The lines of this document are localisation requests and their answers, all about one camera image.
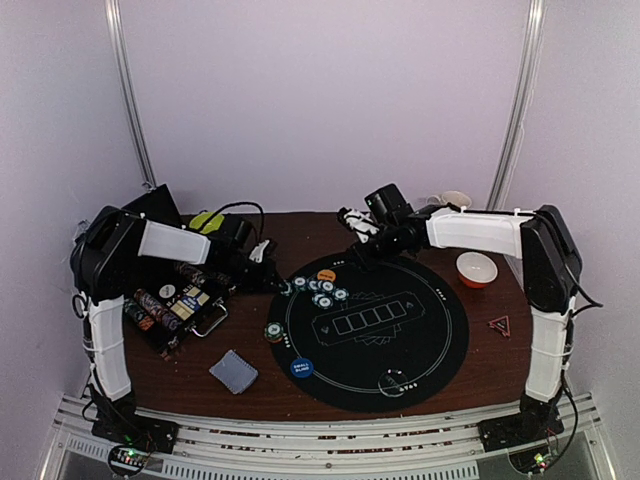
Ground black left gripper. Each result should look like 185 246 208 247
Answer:
217 252 288 295

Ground stack of poker chips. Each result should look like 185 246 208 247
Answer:
264 322 284 343

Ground orange big blind button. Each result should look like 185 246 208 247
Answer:
317 269 336 282

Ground blue green poker chips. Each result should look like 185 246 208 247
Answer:
280 276 349 309

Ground grey cloth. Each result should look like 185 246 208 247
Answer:
209 350 258 395

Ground blue small blind button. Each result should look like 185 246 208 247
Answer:
290 358 314 379

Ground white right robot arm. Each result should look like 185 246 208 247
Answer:
337 204 583 403

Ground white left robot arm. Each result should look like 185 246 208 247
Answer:
70 206 284 444

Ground texas holdem card deck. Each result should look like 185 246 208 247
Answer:
169 288 210 322

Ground back row poker chips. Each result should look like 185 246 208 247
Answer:
173 262 231 288

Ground row poker chips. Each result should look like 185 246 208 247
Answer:
123 289 183 332
173 262 231 288

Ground green bowl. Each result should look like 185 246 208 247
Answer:
188 211 225 235

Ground black poker chip case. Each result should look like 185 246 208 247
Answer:
118 185 231 356

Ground white patterned mug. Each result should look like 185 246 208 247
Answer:
426 190 473 208

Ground white round dealer chip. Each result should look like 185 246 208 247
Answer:
158 284 176 300

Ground orange white bowl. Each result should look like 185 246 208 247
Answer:
456 252 498 289

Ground round black poker mat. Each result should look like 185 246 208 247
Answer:
268 253 469 413

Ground front row poker chips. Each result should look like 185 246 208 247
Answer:
123 289 183 332

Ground red black triangular holder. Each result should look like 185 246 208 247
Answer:
488 315 511 338

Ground clear dealer button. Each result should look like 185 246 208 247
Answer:
377 369 409 398

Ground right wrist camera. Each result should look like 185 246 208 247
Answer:
364 183 413 226

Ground right aluminium frame post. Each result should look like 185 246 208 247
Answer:
486 0 546 210

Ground aluminium frame post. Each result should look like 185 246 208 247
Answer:
104 0 157 191
486 0 546 210

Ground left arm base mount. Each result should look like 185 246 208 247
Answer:
91 415 179 477

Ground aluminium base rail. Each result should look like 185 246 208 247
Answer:
39 394 621 480

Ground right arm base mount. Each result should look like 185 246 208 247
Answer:
478 413 564 474

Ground left aluminium frame post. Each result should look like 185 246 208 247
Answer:
104 0 157 191

